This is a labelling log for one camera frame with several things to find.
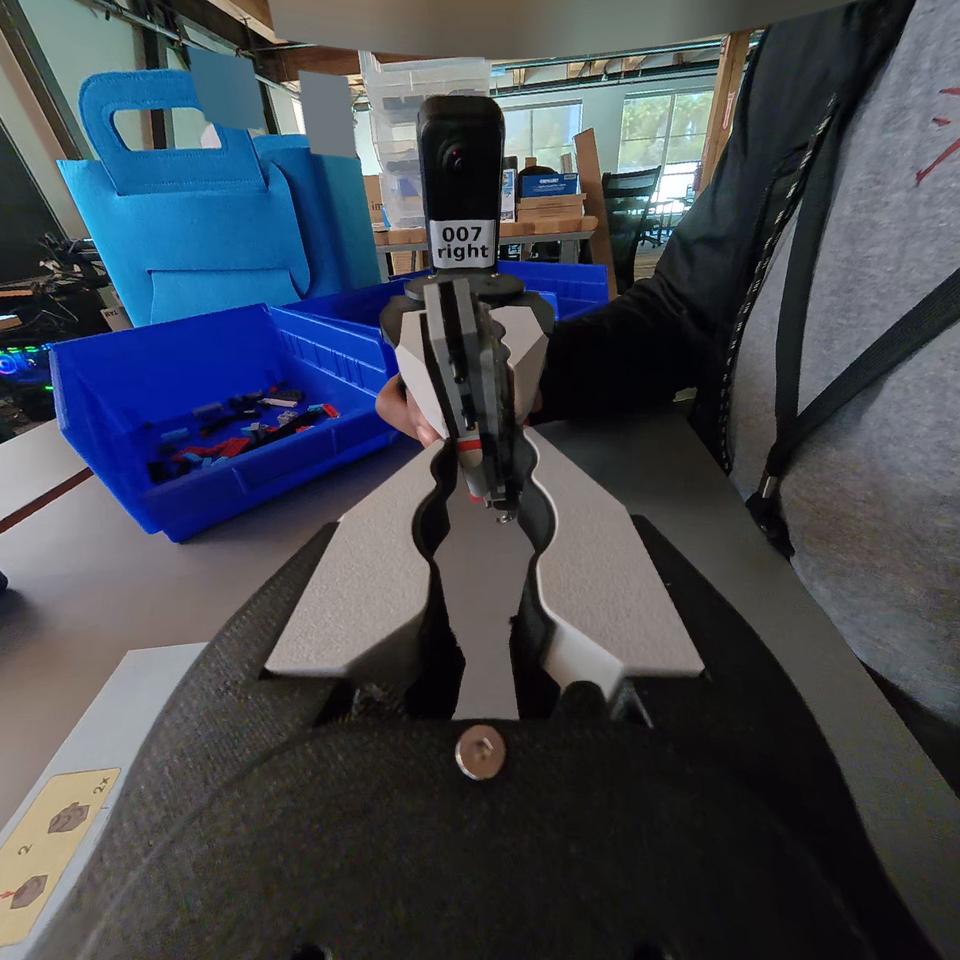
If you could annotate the blue printed box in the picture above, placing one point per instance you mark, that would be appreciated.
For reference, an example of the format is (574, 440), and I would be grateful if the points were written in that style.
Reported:
(547, 184)

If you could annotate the black mesh office chair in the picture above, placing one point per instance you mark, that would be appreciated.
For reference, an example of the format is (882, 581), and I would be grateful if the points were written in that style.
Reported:
(630, 217)

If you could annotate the person's black jacket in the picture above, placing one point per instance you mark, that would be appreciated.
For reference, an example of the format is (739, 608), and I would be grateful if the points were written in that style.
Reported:
(825, 75)

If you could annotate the large black wall panel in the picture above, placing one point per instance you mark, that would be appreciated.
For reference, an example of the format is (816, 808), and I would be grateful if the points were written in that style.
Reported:
(22, 225)

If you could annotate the clear plastic storage rack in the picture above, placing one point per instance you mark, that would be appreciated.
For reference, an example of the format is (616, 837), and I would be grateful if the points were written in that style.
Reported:
(397, 112)

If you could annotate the brick instruction booklet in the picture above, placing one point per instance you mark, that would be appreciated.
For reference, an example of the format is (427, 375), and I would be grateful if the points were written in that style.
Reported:
(97, 712)

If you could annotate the blue felt bag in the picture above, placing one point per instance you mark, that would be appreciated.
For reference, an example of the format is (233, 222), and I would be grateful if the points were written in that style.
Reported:
(202, 225)

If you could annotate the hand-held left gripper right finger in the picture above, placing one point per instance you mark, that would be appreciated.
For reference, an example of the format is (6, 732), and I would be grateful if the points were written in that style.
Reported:
(615, 592)

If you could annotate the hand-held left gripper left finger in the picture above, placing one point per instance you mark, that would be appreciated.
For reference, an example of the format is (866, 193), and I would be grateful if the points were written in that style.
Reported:
(352, 592)

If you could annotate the person's right hand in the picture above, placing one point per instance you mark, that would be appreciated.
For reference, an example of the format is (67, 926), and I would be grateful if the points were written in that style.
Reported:
(401, 412)

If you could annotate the grey desk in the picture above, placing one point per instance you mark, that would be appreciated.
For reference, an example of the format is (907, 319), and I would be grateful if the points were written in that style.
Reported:
(75, 585)

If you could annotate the person's grey shirt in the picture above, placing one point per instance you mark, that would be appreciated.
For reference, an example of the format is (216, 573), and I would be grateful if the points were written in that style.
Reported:
(885, 487)

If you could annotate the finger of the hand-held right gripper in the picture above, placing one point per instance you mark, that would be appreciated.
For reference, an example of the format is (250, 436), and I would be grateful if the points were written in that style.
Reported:
(416, 360)
(525, 352)

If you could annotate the grey brick model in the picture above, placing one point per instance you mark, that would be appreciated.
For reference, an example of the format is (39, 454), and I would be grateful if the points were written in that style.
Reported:
(472, 375)

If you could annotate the pile of loose bricks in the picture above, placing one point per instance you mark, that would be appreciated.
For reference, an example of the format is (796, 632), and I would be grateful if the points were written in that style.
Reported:
(240, 435)

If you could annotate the wooden post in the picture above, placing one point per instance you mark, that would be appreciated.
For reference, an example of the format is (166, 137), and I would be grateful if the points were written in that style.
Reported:
(727, 105)

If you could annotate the computer tower with rgb fans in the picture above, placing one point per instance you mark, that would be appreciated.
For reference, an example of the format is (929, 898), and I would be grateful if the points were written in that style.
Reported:
(22, 367)

